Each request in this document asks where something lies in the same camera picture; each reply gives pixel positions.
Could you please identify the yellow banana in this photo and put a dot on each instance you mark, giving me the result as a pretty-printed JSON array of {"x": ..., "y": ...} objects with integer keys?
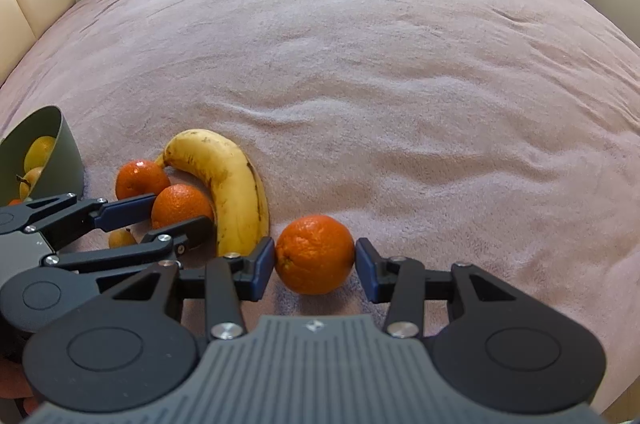
[{"x": 240, "y": 201}]

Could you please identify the green pear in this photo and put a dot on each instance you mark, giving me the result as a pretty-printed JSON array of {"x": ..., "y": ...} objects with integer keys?
[
  {"x": 39, "y": 152},
  {"x": 28, "y": 181}
]

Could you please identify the operator hand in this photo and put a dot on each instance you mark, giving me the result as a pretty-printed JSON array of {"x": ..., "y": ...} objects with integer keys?
[{"x": 13, "y": 385}]

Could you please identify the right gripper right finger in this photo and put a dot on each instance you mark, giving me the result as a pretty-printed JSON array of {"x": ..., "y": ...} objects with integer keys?
[{"x": 405, "y": 285}]

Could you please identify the green colander bowl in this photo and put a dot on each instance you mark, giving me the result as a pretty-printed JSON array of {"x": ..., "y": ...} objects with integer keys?
[{"x": 64, "y": 171}]

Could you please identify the pink bed cover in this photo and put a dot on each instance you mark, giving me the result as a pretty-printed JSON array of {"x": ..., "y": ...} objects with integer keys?
[{"x": 499, "y": 132}]

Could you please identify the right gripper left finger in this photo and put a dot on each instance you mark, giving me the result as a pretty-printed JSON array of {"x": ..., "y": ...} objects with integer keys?
[{"x": 224, "y": 283}]

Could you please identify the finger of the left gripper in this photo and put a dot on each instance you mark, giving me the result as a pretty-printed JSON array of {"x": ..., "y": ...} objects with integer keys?
[
  {"x": 57, "y": 284},
  {"x": 61, "y": 220}
]

